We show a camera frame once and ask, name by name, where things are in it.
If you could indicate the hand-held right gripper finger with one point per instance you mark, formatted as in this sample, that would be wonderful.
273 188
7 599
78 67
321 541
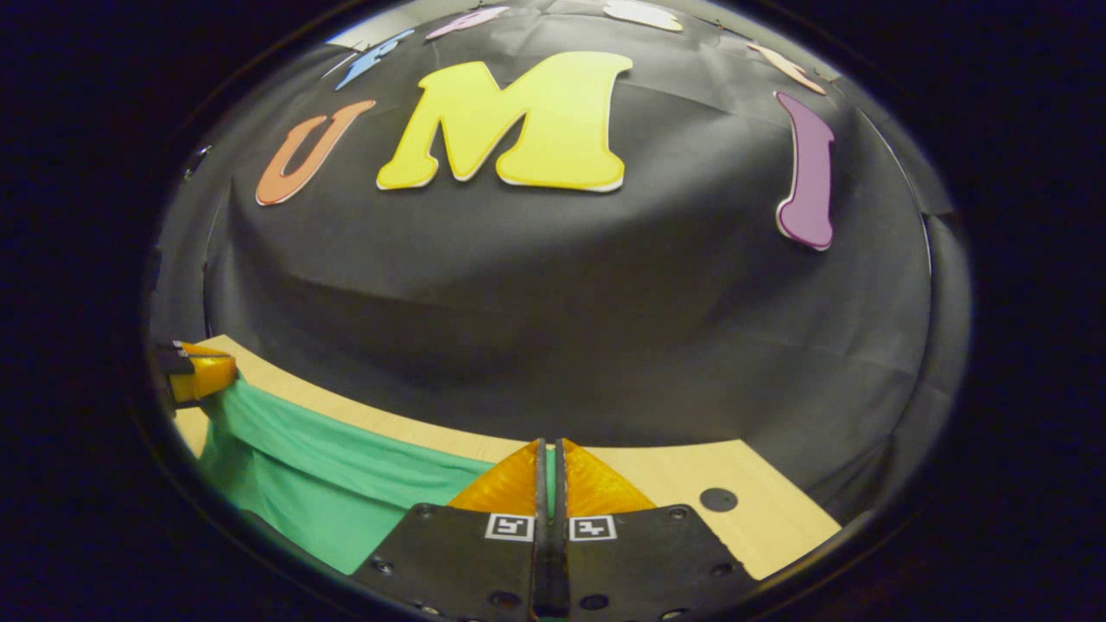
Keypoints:
561 488
540 488

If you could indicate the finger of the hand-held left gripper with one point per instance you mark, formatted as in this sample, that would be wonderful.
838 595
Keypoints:
203 376

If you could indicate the green T-shirt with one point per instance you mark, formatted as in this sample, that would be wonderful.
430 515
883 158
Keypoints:
328 484

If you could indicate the black backdrop cloth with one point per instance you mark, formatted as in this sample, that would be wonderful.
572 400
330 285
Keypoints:
562 302

